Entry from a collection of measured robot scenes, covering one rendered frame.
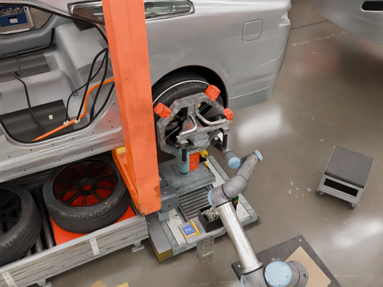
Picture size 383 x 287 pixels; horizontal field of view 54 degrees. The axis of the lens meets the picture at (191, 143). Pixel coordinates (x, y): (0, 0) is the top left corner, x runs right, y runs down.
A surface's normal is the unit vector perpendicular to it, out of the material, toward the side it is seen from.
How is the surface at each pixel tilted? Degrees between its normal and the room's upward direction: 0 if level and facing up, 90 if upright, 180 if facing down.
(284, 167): 0
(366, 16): 90
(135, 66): 90
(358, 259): 0
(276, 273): 40
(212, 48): 90
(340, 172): 0
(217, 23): 81
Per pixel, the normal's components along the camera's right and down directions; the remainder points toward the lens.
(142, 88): 0.44, 0.61
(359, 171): 0.00, -0.74
